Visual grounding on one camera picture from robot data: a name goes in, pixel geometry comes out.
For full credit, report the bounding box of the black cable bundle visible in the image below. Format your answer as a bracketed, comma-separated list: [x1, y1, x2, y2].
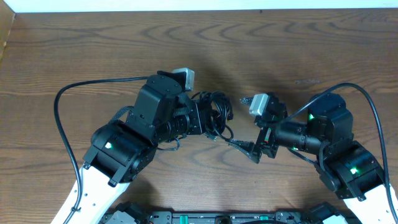
[191, 90, 234, 142]

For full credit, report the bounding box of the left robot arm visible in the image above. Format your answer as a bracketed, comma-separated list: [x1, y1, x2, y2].
[53, 68, 205, 223]

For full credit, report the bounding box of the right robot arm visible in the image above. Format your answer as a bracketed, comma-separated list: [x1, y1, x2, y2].
[228, 93, 397, 223]

